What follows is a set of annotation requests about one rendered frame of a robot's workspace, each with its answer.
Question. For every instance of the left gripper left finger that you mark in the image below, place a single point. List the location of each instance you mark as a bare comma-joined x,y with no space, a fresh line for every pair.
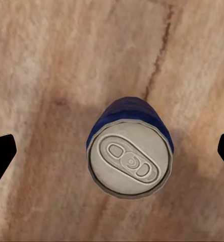
7,152

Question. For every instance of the can of soda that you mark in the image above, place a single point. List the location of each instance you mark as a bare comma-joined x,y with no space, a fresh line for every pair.
130,151

